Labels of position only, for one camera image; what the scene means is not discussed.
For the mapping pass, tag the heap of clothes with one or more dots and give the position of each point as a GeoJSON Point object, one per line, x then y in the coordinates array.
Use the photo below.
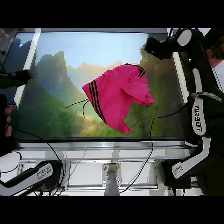
{"type": "Point", "coordinates": [218, 50]}

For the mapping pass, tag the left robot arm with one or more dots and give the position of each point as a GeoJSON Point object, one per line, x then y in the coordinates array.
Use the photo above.
{"type": "Point", "coordinates": [30, 174]}

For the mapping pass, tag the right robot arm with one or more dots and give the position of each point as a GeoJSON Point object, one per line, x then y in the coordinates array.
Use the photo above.
{"type": "Point", "coordinates": [199, 116]}

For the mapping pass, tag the pink shorts with black stripes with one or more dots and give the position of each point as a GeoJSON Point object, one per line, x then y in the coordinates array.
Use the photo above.
{"type": "Point", "coordinates": [116, 96]}

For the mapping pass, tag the silver frame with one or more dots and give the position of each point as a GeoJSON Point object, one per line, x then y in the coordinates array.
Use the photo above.
{"type": "Point", "coordinates": [100, 146]}

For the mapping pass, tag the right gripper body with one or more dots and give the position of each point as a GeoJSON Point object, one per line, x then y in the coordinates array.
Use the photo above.
{"type": "Point", "coordinates": [158, 46]}

